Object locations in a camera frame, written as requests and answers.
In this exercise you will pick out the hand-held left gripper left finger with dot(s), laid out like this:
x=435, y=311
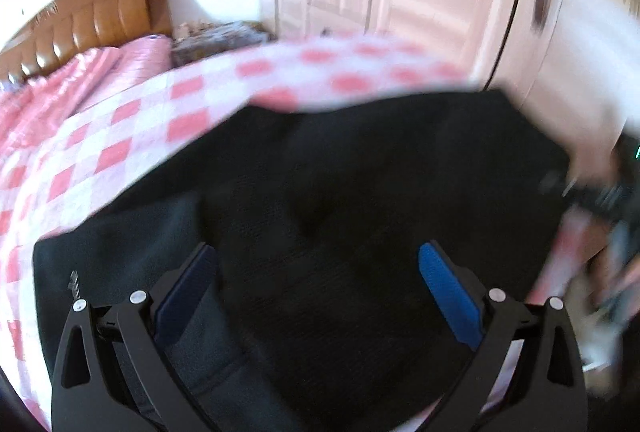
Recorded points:
x=182, y=292

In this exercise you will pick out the pink quilt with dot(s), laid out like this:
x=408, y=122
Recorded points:
x=75, y=77

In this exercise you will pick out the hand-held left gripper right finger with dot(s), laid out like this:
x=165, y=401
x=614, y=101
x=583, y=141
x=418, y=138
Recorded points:
x=450, y=297

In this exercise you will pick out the pink checkered blanket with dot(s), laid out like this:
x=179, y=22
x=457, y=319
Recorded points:
x=125, y=112

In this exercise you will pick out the wooden headboard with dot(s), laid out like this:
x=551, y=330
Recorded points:
x=100, y=17

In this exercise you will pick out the black pants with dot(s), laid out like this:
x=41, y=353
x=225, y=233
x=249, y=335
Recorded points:
x=325, y=212

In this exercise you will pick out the cluttered nightstand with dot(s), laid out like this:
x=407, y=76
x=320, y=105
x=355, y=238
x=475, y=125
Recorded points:
x=215, y=42

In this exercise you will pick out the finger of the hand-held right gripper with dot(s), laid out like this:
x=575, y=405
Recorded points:
x=585, y=194

